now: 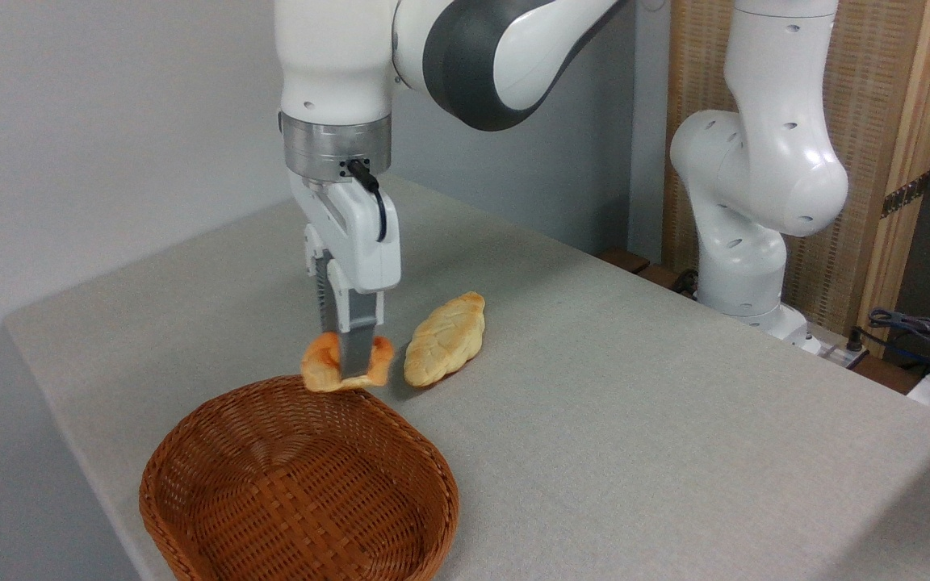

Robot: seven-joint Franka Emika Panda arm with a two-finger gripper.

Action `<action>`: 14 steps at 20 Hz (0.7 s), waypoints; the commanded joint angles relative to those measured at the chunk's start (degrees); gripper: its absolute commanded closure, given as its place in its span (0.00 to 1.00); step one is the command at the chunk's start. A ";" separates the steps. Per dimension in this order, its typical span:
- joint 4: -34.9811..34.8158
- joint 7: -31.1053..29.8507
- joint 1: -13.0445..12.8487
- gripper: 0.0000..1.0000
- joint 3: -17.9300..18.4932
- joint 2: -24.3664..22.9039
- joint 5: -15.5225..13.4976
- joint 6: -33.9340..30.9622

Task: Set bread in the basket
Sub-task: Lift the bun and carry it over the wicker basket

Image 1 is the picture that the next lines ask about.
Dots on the metal screen hinge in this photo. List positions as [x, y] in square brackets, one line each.
[905, 195]

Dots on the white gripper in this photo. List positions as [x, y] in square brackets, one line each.
[360, 242]

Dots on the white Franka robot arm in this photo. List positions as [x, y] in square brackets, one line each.
[764, 161]

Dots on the wooden woven screen panel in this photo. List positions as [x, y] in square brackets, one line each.
[877, 105]

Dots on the round orange knotted bread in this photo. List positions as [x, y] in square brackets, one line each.
[321, 365]

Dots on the long pale bread loaf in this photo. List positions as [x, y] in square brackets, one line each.
[445, 339]

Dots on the brown wicker basket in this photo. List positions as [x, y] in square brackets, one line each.
[295, 484]

